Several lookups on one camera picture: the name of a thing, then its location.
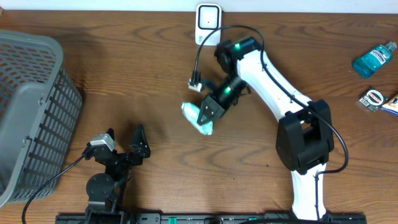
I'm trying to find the snack bag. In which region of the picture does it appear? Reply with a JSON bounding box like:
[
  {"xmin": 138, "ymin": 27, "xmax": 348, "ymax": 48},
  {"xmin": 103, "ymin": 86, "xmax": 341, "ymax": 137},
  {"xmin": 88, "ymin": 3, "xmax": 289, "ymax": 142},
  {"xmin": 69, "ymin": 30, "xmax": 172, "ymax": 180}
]
[{"xmin": 381, "ymin": 94, "xmax": 398, "ymax": 116}]

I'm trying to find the light blue wipes pack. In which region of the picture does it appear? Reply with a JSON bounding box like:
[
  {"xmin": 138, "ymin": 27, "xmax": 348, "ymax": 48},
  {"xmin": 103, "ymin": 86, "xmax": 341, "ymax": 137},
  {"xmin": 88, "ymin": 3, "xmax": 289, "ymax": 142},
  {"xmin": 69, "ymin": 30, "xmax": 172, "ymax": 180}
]
[{"xmin": 181, "ymin": 102, "xmax": 213, "ymax": 136}]

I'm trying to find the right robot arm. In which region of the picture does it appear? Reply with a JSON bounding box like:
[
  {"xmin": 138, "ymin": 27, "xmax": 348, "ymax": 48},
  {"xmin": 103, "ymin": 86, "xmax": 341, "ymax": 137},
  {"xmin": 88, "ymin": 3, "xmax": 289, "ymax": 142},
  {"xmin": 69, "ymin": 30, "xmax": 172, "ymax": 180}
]
[{"xmin": 193, "ymin": 37, "xmax": 334, "ymax": 220}]

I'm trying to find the green ointment tin box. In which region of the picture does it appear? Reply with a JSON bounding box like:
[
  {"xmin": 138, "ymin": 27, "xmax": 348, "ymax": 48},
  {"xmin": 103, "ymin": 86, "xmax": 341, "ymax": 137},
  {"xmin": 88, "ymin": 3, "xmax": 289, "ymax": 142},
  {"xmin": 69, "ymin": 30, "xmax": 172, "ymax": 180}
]
[{"xmin": 359, "ymin": 86, "xmax": 387, "ymax": 112}]

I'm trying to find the white barcode scanner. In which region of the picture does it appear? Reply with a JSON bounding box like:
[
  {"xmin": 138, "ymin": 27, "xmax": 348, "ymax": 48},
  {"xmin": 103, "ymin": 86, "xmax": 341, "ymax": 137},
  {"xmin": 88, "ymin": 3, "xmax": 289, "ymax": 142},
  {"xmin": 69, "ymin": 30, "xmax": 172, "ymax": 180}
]
[{"xmin": 195, "ymin": 3, "xmax": 223, "ymax": 45}]

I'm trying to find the grey plastic basket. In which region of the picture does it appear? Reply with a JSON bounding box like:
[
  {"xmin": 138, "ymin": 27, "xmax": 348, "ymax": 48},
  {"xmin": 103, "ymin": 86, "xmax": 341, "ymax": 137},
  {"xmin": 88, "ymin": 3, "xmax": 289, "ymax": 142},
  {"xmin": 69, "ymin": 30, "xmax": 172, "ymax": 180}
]
[{"xmin": 1, "ymin": 30, "xmax": 83, "ymax": 206}]

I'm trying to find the teal mouthwash bottle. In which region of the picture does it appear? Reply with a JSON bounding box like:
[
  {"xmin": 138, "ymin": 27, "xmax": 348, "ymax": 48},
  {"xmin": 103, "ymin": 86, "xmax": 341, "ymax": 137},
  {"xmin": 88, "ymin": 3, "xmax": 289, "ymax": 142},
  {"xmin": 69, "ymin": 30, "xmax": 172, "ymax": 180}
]
[{"xmin": 353, "ymin": 41, "xmax": 397, "ymax": 78}]

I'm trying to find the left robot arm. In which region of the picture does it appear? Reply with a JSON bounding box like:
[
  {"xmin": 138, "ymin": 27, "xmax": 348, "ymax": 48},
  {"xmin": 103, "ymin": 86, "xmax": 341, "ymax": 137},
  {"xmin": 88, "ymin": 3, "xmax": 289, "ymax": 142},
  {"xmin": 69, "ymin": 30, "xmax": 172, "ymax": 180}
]
[{"xmin": 82, "ymin": 124, "xmax": 151, "ymax": 223}]

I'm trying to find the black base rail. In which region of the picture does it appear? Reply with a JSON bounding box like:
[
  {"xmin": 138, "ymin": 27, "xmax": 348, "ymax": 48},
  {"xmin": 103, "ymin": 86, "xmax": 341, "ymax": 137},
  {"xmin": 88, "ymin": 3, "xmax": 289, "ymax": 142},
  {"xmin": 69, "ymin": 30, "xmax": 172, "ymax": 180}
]
[{"xmin": 55, "ymin": 212, "xmax": 368, "ymax": 224}]

